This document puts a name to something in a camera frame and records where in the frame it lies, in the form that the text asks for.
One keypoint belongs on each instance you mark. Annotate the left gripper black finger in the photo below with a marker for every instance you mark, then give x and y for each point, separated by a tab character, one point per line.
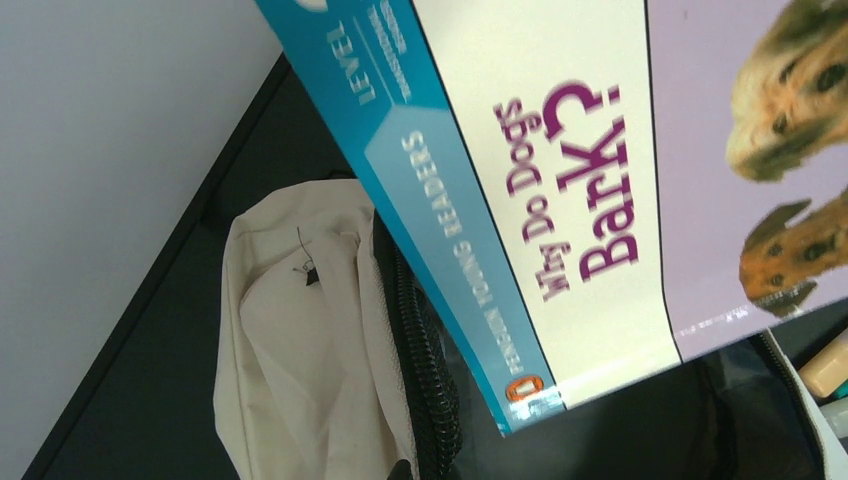
402	470

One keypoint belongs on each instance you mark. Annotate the beige canvas backpack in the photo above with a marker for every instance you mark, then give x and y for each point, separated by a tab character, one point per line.
333	364

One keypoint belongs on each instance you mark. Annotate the dog bark reader book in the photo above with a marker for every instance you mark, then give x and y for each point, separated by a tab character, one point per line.
592	192

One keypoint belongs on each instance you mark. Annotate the orange pastel highlighter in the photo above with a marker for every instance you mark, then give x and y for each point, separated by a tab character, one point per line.
827	370

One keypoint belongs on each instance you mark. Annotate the white teal marker pen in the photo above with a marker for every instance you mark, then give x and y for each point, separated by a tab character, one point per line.
834	409

